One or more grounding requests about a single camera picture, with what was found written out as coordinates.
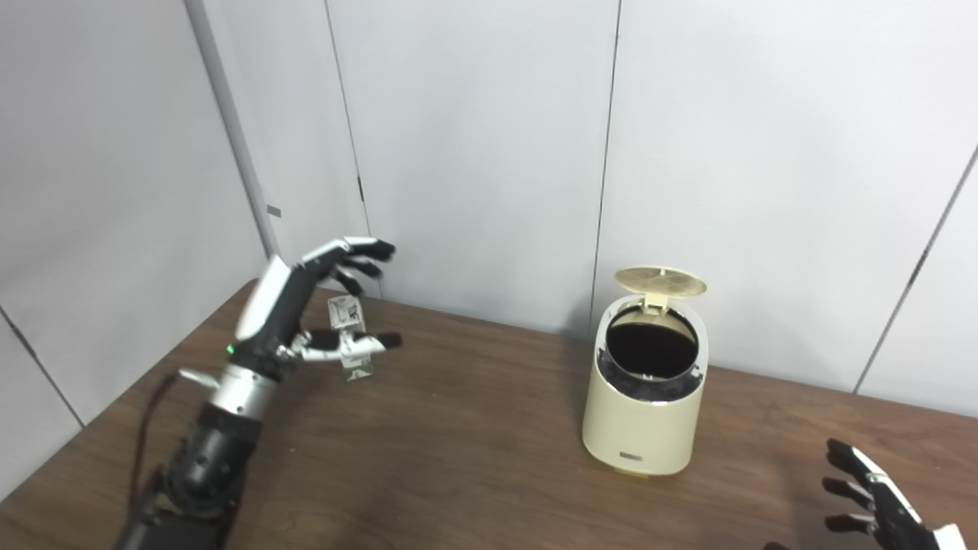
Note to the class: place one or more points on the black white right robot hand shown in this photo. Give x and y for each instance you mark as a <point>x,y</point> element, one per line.
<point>894,519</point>

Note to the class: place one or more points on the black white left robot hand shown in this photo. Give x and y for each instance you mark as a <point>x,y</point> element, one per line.
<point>275,321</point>

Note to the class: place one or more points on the white green milk carton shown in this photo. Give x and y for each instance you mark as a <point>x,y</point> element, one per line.
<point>345,313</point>

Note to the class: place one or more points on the cream-colored bin body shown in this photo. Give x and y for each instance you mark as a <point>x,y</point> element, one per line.
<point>642,428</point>

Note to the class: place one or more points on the round cream bin lid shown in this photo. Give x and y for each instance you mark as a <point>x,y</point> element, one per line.
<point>661,281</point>

